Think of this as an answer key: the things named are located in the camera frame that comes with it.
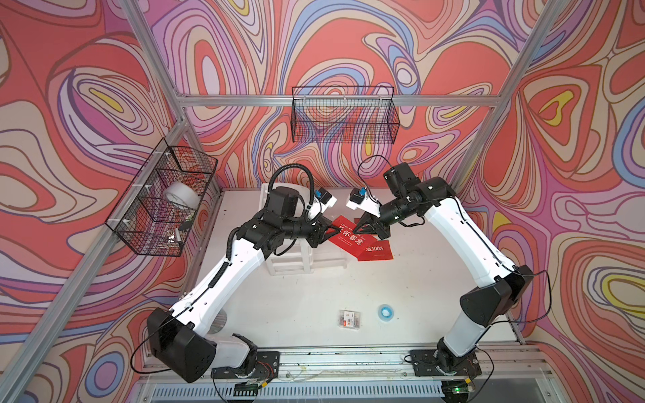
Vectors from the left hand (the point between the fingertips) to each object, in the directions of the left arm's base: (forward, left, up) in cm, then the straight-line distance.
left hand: (338, 228), depth 69 cm
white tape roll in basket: (+11, +47, +3) cm, 48 cm away
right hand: (0, -6, -3) cm, 6 cm away
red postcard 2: (+11, -18, -29) cm, 36 cm away
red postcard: (-1, -3, -4) cm, 5 cm away
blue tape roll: (-13, -17, -29) cm, 36 cm away
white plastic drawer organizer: (+1, +13, -18) cm, 22 cm away
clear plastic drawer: (+8, +3, -28) cm, 29 cm away
